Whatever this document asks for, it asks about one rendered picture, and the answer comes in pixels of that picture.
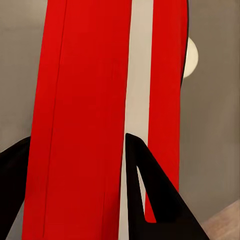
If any radio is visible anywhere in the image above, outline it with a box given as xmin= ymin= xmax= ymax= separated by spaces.
xmin=21 ymin=0 xmax=189 ymax=240

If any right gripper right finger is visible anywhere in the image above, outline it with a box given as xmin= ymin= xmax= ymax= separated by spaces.
xmin=125 ymin=133 xmax=210 ymax=240

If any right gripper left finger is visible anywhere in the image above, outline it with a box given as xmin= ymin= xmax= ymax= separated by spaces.
xmin=0 ymin=136 xmax=31 ymax=240

